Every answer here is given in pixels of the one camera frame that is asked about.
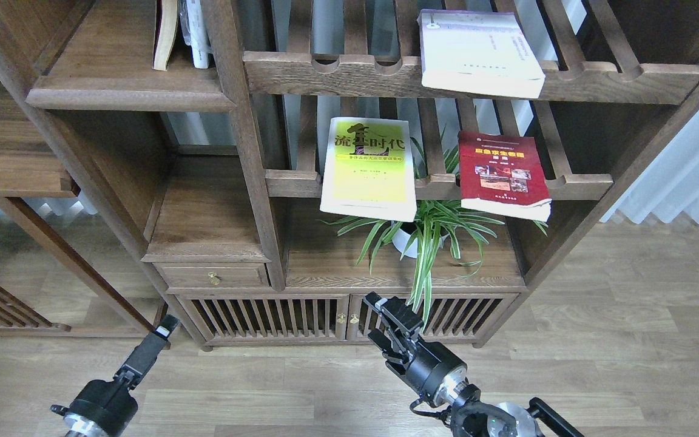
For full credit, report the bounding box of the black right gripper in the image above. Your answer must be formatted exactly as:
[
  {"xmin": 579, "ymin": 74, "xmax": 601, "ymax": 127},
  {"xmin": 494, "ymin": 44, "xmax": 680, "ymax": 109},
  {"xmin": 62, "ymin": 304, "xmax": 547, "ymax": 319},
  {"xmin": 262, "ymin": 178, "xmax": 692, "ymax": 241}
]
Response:
[{"xmin": 363, "ymin": 291, "xmax": 468, "ymax": 407}]

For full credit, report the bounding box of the white purple cover book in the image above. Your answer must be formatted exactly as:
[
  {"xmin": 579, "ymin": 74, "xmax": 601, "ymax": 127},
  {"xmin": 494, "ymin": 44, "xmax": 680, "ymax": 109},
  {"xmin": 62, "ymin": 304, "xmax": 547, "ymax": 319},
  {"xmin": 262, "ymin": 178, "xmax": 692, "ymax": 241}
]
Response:
[{"xmin": 418, "ymin": 9, "xmax": 545, "ymax": 100}]

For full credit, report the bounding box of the white plant pot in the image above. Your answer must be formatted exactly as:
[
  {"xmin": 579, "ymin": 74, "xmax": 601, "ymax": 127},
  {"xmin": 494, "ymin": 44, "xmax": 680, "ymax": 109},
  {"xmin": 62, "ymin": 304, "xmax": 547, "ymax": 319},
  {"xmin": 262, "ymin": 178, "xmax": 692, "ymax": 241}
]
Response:
[{"xmin": 390, "ymin": 221, "xmax": 449, "ymax": 259}]

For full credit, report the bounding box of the upright white book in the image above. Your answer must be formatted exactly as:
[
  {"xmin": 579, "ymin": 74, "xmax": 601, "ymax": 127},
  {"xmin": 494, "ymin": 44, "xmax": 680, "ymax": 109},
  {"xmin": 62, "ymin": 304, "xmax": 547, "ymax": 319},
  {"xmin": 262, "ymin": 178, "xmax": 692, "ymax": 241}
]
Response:
[{"xmin": 183, "ymin": 1, "xmax": 212, "ymax": 69}]

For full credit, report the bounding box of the white curtain right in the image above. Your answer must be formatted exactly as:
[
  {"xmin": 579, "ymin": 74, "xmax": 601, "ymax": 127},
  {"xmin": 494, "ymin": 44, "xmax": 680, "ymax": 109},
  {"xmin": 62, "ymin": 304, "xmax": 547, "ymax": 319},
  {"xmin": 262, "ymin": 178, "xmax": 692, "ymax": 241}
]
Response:
[{"xmin": 600, "ymin": 111, "xmax": 699, "ymax": 224}]

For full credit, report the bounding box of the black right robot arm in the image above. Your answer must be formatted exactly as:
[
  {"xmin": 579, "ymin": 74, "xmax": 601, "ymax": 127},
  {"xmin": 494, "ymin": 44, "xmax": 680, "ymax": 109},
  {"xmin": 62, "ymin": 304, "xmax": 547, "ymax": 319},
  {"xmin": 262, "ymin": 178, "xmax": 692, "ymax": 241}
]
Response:
[{"xmin": 363, "ymin": 293, "xmax": 582, "ymax": 436}]

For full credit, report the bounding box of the dark wooden bookshelf unit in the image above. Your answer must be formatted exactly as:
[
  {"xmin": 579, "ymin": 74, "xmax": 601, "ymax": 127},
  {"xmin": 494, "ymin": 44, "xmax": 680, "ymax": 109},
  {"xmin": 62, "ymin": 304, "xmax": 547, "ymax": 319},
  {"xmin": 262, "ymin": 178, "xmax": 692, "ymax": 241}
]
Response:
[{"xmin": 0, "ymin": 1, "xmax": 699, "ymax": 350}]

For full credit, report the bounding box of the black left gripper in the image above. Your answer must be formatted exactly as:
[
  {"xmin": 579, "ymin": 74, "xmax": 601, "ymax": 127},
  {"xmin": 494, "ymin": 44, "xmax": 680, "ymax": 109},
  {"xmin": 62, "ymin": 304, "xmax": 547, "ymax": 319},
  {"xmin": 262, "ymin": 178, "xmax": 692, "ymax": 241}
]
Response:
[{"xmin": 51, "ymin": 314, "xmax": 180, "ymax": 436}]

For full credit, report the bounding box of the brass drawer knob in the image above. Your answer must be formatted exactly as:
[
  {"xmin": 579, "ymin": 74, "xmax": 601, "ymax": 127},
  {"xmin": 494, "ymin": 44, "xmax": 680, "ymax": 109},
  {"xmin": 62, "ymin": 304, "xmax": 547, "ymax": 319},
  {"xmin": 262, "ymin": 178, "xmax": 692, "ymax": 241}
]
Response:
[{"xmin": 208, "ymin": 272, "xmax": 221, "ymax": 286}]

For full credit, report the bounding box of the upright cream paged book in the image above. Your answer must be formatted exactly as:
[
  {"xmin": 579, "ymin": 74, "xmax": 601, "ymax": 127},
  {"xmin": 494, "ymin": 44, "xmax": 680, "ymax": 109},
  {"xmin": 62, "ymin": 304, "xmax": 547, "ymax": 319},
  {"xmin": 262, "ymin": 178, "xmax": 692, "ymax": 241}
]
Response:
[{"xmin": 152, "ymin": 1, "xmax": 178, "ymax": 71}]

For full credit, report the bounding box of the yellow green cover book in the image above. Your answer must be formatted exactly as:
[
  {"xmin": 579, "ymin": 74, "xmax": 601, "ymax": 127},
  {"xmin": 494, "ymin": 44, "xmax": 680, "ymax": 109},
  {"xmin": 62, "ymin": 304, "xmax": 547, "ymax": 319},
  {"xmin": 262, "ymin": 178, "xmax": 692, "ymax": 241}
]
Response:
[{"xmin": 320, "ymin": 117, "xmax": 417, "ymax": 222}]

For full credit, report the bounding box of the red cover book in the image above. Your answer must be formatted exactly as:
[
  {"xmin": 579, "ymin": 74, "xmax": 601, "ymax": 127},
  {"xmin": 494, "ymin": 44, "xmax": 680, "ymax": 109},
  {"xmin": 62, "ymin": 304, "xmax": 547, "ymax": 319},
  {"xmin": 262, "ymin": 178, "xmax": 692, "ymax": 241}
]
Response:
[{"xmin": 458, "ymin": 130, "xmax": 552, "ymax": 222}]

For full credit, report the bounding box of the green spider plant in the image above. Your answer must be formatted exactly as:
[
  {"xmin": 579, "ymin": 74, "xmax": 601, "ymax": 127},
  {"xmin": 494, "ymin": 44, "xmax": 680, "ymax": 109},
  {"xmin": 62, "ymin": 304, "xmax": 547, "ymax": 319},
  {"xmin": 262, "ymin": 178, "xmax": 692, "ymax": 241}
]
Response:
[{"xmin": 323, "ymin": 124, "xmax": 549, "ymax": 329}]

